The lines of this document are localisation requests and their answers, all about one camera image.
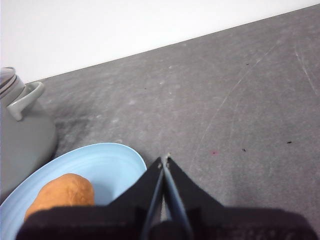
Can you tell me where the brown potato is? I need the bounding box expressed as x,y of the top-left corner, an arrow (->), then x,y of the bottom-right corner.
24,173 -> 96,222

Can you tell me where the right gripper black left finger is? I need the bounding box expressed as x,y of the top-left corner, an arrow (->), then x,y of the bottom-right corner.
16,156 -> 165,240

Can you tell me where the blue round plate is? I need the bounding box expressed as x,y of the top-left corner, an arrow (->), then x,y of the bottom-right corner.
0,142 -> 148,240

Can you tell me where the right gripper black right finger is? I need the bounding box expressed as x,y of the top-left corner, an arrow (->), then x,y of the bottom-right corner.
164,156 -> 315,240

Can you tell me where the pale green electric steamer pot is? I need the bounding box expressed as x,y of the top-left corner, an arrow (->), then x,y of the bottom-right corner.
0,74 -> 57,203

